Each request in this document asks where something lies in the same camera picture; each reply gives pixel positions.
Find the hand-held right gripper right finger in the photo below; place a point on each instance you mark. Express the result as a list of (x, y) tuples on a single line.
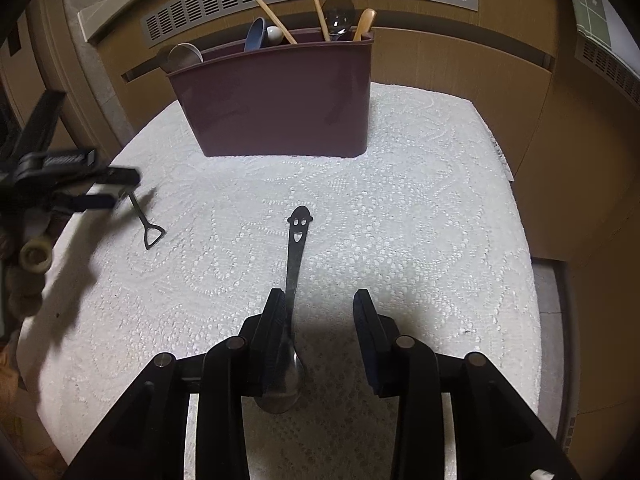
[(367, 345)]

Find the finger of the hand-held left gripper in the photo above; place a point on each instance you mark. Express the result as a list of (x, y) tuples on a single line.
[(95, 202), (117, 176)]

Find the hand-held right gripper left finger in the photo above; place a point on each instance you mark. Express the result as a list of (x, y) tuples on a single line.
[(277, 340)]

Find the white plastic spoon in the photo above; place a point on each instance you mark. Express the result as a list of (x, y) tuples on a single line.
[(186, 55)]

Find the purple plastic utensil holder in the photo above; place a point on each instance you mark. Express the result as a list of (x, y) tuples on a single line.
[(280, 105)]

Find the blue-grey plastic spoon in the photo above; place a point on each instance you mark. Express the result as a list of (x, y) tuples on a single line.
[(255, 35)]

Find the black spoon with white ball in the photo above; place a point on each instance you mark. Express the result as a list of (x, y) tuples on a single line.
[(274, 34)]

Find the wooden chopstick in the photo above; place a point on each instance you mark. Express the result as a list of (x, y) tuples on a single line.
[(277, 21), (318, 7)]

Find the large dark metal spoon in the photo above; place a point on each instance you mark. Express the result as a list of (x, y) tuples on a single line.
[(339, 12)]

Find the person's left hand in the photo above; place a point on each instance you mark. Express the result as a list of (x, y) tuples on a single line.
[(35, 255)]

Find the white lace tablecloth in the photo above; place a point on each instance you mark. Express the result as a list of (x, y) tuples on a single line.
[(400, 210)]

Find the long grey vent grille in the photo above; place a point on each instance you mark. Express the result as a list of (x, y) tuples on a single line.
[(210, 2)]

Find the short grey vent grille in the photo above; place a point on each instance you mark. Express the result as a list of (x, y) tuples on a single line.
[(607, 62)]

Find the green and white towel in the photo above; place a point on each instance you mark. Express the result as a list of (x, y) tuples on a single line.
[(590, 0)]

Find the brown door frame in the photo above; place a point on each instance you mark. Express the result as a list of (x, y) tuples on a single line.
[(65, 60)]

